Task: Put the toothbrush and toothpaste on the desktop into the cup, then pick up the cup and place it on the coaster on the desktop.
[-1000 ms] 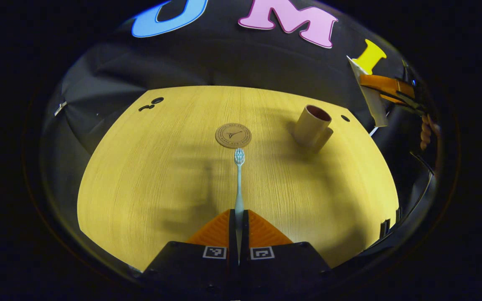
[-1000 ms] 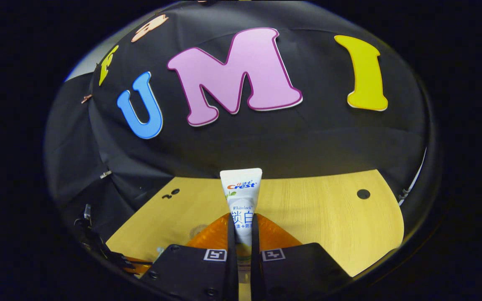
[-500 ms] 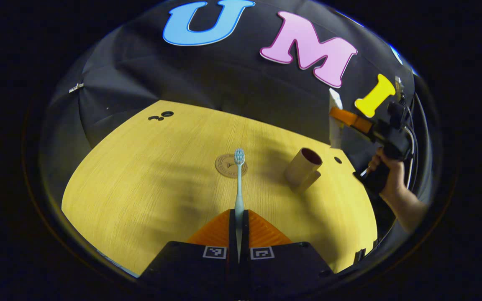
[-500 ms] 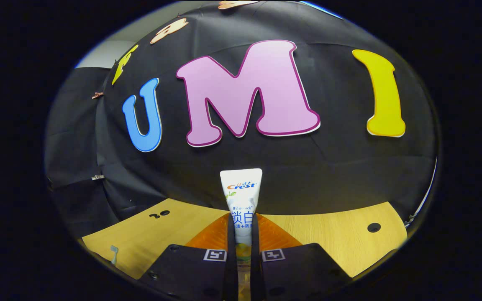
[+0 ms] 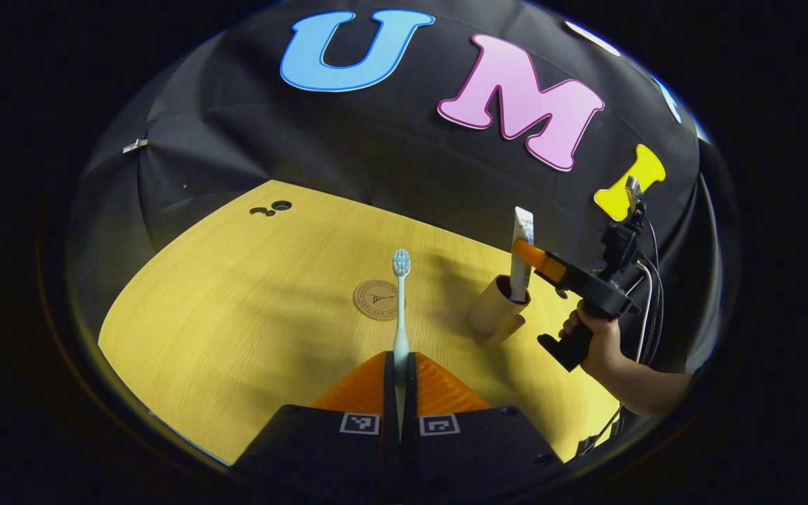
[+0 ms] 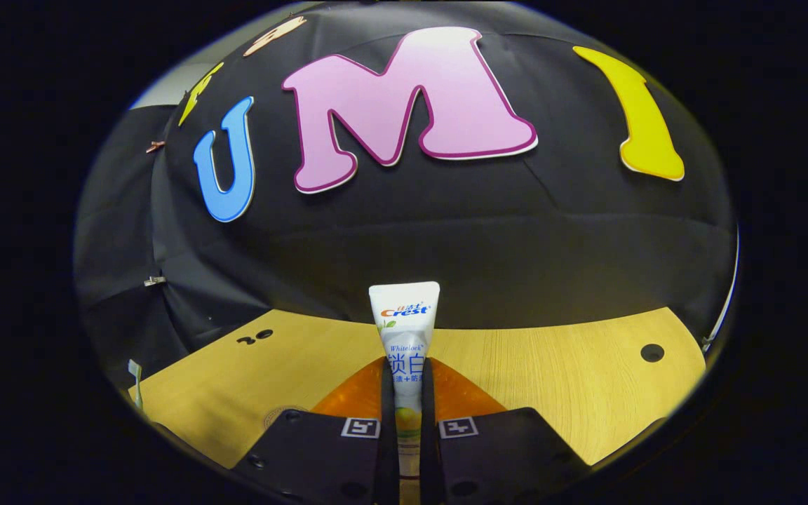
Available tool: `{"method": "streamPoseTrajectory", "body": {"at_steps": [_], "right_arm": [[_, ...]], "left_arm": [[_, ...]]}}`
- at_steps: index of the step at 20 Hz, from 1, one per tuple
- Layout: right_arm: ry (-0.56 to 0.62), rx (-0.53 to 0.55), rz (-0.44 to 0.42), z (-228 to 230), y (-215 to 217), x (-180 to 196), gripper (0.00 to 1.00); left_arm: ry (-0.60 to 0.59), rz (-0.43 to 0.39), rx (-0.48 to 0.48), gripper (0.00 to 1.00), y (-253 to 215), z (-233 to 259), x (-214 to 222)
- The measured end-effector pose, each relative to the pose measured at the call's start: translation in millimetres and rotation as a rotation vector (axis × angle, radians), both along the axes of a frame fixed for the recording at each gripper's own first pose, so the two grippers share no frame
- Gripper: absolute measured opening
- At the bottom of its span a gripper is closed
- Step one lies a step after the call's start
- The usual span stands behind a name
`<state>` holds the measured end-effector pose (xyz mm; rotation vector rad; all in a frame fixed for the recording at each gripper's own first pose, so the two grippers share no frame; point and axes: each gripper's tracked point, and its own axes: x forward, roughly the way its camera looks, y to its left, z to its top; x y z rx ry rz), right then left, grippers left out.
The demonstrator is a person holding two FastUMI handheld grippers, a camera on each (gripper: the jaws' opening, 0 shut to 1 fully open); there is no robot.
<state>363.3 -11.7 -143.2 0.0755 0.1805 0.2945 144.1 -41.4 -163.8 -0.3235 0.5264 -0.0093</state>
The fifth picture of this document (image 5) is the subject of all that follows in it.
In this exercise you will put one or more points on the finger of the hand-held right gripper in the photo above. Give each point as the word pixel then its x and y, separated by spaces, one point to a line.
pixel 541 263

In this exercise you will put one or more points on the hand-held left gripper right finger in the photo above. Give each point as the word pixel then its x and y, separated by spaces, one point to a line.
pixel 411 414

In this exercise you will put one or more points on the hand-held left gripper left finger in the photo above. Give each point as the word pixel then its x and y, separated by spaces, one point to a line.
pixel 389 407

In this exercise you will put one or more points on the white toothpaste tube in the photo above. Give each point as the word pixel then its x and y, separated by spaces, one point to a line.
pixel 522 270

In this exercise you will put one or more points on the beige cup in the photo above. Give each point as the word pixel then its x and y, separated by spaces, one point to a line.
pixel 489 308

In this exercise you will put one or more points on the light blue toothbrush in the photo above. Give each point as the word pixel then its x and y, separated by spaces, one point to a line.
pixel 401 308

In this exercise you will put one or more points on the round brown coaster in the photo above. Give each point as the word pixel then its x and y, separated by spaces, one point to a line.
pixel 372 298

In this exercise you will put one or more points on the black backdrop cloth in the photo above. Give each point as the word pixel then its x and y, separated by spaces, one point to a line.
pixel 376 154

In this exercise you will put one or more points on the white cloth clip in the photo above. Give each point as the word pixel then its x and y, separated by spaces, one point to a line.
pixel 135 145

